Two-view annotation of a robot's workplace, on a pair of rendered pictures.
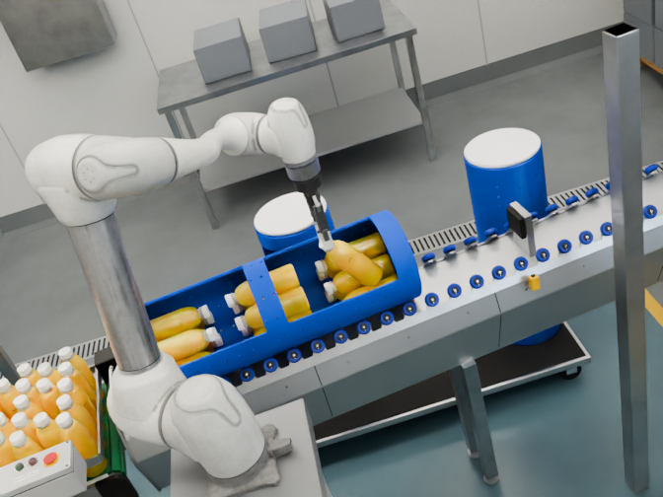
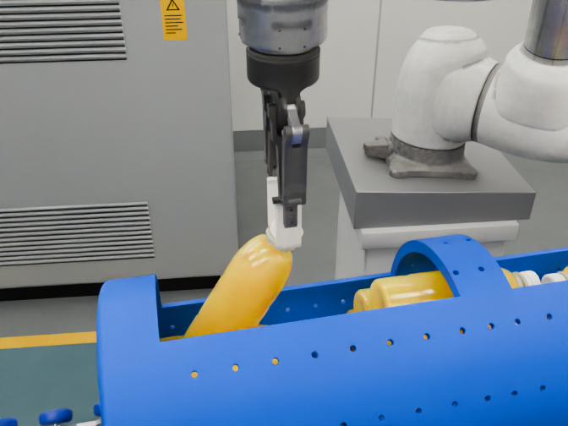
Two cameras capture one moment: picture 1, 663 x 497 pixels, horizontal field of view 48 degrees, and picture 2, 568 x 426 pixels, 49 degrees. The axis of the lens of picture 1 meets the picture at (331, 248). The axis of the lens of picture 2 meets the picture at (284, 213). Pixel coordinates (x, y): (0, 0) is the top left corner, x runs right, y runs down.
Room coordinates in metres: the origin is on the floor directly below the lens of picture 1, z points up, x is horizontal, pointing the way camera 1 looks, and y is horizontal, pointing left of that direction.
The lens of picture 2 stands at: (2.38, -0.05, 1.69)
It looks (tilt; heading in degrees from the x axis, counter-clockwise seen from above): 33 degrees down; 175
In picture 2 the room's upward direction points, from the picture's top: straight up
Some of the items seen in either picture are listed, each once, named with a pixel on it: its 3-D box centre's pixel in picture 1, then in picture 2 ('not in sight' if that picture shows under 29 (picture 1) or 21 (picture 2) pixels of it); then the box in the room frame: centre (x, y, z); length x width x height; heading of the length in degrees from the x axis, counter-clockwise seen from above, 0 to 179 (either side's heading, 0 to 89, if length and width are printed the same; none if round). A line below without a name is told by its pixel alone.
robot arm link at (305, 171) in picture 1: (302, 165); (282, 15); (1.77, 0.01, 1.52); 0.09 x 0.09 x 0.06
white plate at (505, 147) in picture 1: (501, 147); not in sight; (2.39, -0.71, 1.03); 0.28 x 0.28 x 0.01
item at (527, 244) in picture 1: (520, 230); not in sight; (1.90, -0.59, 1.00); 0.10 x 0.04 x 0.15; 7
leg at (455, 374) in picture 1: (463, 398); not in sight; (1.93, -0.30, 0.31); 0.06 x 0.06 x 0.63; 7
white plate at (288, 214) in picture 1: (290, 213); not in sight; (2.39, 0.11, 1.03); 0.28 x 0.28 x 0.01
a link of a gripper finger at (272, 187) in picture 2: (326, 239); (280, 202); (1.74, 0.01, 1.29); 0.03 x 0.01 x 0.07; 97
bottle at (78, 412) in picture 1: (80, 426); not in sight; (1.64, 0.84, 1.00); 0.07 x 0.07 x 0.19
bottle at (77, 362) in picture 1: (80, 377); not in sight; (1.86, 0.87, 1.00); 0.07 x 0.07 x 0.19
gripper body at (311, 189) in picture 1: (309, 188); (283, 86); (1.77, 0.01, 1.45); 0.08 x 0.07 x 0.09; 7
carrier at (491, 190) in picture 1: (515, 243); not in sight; (2.39, -0.71, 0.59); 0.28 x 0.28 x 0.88
